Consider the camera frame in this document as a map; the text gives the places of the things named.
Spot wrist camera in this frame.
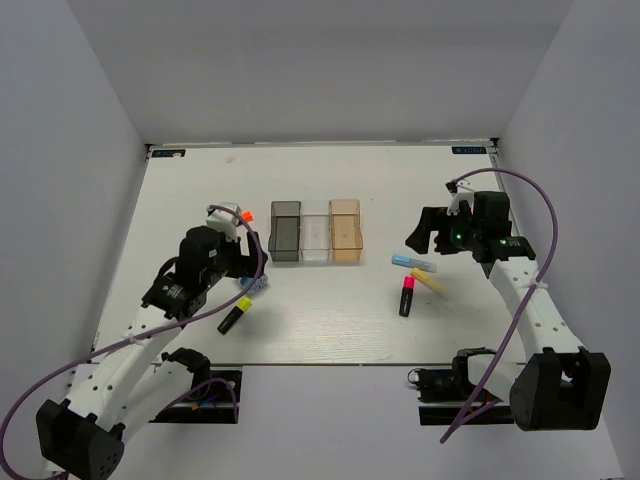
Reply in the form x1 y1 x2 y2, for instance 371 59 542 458
206 202 243 242
445 179 475 216

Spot right corner label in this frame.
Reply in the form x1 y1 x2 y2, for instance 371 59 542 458
451 145 487 155

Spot blue tape roll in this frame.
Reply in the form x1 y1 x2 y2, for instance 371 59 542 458
239 274 268 296

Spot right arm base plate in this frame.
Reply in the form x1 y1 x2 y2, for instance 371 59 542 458
407 368 514 426

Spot orange cap highlighter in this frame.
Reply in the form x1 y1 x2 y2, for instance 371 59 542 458
241 211 254 223

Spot purple cable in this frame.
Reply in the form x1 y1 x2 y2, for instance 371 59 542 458
439 167 559 445
0 204 269 469

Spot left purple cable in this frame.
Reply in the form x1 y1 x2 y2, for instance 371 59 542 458
0 204 269 469

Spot corner label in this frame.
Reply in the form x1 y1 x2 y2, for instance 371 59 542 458
151 149 186 158
451 145 487 155

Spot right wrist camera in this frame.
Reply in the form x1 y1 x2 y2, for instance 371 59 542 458
445 179 475 216

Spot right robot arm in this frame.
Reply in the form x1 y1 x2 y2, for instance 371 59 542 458
405 191 611 431

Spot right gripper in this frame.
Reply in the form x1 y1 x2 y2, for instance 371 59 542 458
405 206 482 255

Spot yellow cap highlighter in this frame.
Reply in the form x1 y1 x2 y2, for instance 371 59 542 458
217 297 252 335

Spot grey transparent container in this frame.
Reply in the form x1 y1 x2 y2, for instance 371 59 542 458
268 201 301 262

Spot pale yellow pen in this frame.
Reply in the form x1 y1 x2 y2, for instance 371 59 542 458
410 268 449 298

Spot clear transparent container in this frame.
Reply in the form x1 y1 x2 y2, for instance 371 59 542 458
300 200 330 264

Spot pink cap highlighter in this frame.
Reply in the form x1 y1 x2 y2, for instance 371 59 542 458
399 276 415 318

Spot left corner label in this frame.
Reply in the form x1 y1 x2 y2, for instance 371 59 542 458
151 149 186 158

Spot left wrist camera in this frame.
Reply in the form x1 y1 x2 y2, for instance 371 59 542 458
206 202 243 242

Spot amber transparent container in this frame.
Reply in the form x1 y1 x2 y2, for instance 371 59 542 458
329 199 363 264

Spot light blue pen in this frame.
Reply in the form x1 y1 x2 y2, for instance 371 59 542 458
391 254 437 273

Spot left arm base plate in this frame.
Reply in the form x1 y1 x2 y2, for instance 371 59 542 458
151 370 243 425

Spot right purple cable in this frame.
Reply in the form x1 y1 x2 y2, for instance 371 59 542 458
439 167 559 445

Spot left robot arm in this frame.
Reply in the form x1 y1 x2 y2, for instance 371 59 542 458
36 222 267 479

